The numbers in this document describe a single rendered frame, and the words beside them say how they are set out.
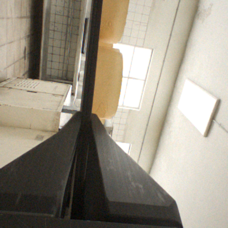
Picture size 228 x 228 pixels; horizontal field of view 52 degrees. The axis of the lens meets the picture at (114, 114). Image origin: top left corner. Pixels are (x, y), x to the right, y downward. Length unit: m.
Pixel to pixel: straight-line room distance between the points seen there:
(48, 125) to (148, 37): 3.44
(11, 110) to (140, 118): 3.82
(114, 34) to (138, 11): 4.84
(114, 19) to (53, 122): 1.96
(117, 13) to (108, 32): 0.01
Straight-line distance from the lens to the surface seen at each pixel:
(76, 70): 4.29
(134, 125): 5.57
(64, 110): 2.17
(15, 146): 1.85
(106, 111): 0.15
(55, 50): 5.04
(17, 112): 2.14
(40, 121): 2.12
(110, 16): 0.16
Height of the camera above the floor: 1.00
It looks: 8 degrees up
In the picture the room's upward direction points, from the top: 98 degrees clockwise
